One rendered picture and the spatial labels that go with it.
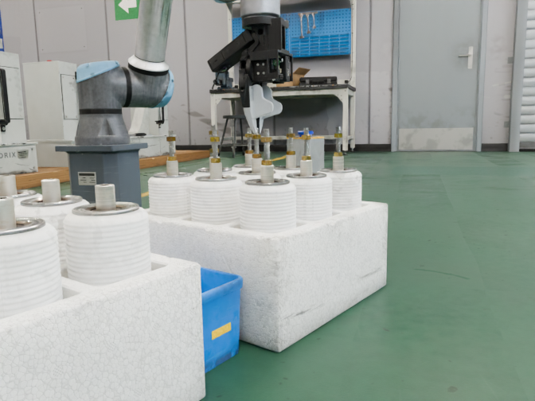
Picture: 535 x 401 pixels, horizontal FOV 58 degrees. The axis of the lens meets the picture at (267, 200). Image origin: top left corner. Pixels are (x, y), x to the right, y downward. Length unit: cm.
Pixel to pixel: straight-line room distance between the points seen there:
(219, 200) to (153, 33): 71
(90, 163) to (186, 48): 548
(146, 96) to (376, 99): 480
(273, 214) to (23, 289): 40
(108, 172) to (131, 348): 88
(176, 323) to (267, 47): 56
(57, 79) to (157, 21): 230
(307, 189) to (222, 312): 27
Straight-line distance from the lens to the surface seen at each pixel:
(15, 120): 334
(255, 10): 95
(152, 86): 147
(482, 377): 76
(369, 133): 608
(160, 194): 93
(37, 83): 378
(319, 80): 557
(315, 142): 122
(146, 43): 145
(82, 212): 58
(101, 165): 139
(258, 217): 77
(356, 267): 95
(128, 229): 57
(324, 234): 82
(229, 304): 73
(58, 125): 367
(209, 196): 84
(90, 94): 143
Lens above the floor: 35
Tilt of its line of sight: 9 degrees down
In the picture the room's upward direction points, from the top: 1 degrees counter-clockwise
